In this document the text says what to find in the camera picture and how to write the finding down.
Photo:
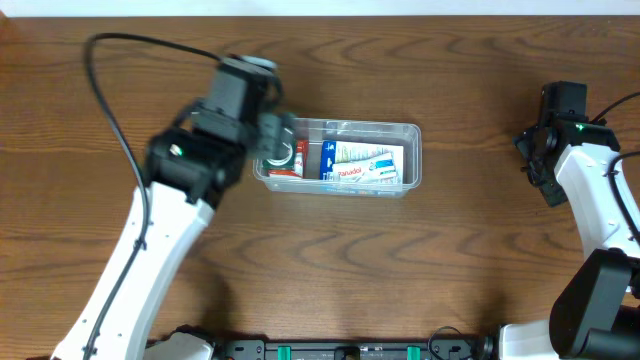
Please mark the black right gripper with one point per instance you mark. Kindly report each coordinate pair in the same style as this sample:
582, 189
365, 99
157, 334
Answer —
545, 181

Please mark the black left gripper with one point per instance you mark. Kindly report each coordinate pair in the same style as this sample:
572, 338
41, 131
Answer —
273, 135

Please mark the green Zam-Buk ointment box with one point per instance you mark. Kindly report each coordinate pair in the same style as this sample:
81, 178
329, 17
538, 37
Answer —
285, 161

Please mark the red medicine box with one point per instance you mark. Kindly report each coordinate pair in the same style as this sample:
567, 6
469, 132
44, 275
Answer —
294, 167

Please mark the white Panadol box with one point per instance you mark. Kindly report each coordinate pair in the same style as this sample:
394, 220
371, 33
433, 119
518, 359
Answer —
372, 170

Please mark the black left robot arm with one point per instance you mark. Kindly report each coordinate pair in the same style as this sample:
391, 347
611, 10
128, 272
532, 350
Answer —
187, 169

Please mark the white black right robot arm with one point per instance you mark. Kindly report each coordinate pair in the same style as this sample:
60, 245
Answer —
571, 158

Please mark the clear plastic container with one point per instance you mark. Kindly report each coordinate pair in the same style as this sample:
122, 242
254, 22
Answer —
316, 131

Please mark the black mounting rail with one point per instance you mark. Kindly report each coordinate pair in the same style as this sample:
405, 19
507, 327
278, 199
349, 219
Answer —
445, 343

